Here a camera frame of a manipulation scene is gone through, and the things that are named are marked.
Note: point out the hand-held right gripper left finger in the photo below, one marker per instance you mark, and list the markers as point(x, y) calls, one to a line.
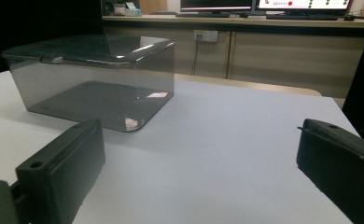
point(62, 168)

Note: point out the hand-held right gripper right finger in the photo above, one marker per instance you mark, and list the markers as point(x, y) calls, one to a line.
point(342, 165)

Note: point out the transparent grey lidded storage box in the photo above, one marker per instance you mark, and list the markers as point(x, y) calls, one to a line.
point(93, 71)

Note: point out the beige wooden table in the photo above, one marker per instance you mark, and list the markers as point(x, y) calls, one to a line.
point(248, 83)

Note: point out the beige wooden cabinet counter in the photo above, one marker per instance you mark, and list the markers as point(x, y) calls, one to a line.
point(279, 53)

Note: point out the black keyboard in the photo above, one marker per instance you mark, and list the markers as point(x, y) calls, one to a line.
point(202, 14)
point(301, 17)

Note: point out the bright-screen computer monitor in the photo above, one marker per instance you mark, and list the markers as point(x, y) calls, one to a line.
point(304, 3)

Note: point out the tissue box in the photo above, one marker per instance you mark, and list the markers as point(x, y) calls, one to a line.
point(132, 11)

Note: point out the dark-screen computer monitor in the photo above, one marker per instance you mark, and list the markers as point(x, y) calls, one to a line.
point(216, 3)

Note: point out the white wall socket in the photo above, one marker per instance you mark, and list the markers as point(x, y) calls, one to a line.
point(206, 35)

